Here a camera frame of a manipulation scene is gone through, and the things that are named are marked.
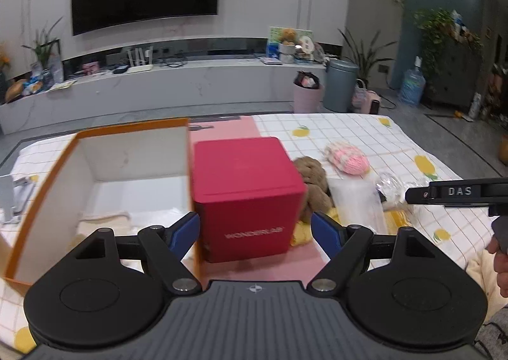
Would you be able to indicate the pink mat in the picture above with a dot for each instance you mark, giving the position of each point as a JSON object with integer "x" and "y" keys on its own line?
{"x": 226, "y": 127}

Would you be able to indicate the crumpled clear plastic bag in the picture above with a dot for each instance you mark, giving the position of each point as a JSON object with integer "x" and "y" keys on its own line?
{"x": 391, "y": 187}

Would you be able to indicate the red square box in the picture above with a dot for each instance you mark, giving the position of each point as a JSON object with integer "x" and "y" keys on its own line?
{"x": 246, "y": 193}

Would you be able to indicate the pink trash bin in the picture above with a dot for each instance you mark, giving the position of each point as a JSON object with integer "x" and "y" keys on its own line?
{"x": 307, "y": 100}

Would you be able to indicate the grey trash bin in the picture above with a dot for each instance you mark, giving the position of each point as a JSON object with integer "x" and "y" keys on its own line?
{"x": 341, "y": 86}

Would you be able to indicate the pink card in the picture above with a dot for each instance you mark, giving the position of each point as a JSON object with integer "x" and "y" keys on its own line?
{"x": 90, "y": 68}

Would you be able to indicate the person's cream garment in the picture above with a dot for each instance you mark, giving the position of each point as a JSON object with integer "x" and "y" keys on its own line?
{"x": 482, "y": 280}

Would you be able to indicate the teddy bear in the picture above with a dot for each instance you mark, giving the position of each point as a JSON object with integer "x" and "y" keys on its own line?
{"x": 287, "y": 44}

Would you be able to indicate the blue snack bags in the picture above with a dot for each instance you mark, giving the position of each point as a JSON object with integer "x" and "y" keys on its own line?
{"x": 32, "y": 88}

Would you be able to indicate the yellow papers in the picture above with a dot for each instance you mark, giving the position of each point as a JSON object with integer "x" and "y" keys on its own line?
{"x": 61, "y": 85}

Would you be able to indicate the pink and white crochet hat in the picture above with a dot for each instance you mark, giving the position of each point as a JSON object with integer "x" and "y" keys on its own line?
{"x": 347, "y": 159}

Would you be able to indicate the white bottle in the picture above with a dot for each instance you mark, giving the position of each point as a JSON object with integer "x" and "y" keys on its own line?
{"x": 474, "y": 105}

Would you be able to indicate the brown rounded loaf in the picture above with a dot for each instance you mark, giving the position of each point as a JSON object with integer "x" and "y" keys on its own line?
{"x": 15, "y": 90}

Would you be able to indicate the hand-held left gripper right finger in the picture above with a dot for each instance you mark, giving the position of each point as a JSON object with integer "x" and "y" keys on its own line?
{"x": 325, "y": 231}

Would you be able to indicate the orange cardboard box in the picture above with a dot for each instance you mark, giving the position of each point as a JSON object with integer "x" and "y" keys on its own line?
{"x": 47, "y": 193}

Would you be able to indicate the white crinkled cloth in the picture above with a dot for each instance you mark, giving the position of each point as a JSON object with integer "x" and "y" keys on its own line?
{"x": 357, "y": 201}

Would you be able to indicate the blue water jug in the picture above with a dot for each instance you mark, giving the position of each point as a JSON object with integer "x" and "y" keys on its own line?
{"x": 412, "y": 86}

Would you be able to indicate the dark vase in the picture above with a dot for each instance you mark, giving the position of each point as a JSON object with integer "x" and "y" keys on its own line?
{"x": 3, "y": 82}

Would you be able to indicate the dark cabinet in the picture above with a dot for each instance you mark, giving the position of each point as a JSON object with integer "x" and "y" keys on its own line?
{"x": 460, "y": 74}

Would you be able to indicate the metal phone stand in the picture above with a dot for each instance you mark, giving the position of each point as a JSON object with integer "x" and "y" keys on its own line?
{"x": 18, "y": 197}

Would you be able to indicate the trailing cabinet plant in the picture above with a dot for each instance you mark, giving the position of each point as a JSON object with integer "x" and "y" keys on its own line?
{"x": 434, "y": 34}

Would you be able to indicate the yellow soft item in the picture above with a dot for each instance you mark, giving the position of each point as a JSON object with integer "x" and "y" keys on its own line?
{"x": 301, "y": 235}

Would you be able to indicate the white TV cabinet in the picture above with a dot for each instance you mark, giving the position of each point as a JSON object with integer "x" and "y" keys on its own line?
{"x": 158, "y": 90}

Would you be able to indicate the round white fan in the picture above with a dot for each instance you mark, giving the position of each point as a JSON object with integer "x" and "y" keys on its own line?
{"x": 306, "y": 45}

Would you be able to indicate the wall socket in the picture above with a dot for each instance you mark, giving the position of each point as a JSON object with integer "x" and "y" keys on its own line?
{"x": 383, "y": 68}

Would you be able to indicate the white plastic bag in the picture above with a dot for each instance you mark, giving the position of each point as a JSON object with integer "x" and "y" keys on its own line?
{"x": 56, "y": 68}

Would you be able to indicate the pink heater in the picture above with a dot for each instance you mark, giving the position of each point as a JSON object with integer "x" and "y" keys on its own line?
{"x": 372, "y": 102}

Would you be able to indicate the woven basket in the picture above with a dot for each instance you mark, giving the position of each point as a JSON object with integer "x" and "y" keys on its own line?
{"x": 359, "y": 96}

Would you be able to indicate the cream fleece cloth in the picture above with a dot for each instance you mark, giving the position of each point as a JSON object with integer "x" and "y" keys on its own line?
{"x": 105, "y": 223}

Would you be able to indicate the flat book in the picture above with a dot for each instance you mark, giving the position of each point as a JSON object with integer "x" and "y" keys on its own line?
{"x": 272, "y": 60}

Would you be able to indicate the black set-top box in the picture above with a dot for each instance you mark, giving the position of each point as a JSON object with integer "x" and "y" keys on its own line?
{"x": 120, "y": 69}

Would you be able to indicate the white router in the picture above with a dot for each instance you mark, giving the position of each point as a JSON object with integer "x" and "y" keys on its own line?
{"x": 139, "y": 66}

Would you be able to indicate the black trash bag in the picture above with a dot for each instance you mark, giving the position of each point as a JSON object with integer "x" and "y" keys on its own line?
{"x": 306, "y": 80}

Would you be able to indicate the green leafy plant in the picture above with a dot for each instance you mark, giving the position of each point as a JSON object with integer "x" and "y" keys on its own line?
{"x": 41, "y": 46}

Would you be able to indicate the green picture board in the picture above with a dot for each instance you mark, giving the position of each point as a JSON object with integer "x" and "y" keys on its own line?
{"x": 274, "y": 36}

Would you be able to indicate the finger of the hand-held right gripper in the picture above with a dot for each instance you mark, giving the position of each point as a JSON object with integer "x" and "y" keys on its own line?
{"x": 418, "y": 195}

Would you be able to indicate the person's grey patterned pants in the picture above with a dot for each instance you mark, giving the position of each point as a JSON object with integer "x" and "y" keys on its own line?
{"x": 494, "y": 336}

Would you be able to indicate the brown plush toy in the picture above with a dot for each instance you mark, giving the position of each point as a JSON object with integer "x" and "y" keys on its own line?
{"x": 315, "y": 185}

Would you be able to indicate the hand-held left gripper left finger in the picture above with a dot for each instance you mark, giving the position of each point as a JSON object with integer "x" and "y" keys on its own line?
{"x": 184, "y": 233}

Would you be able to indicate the long-leaf floor plant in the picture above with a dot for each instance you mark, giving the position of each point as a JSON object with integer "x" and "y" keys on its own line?
{"x": 365, "y": 58}

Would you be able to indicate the person's right hand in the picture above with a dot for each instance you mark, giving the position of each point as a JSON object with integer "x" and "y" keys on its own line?
{"x": 503, "y": 276}

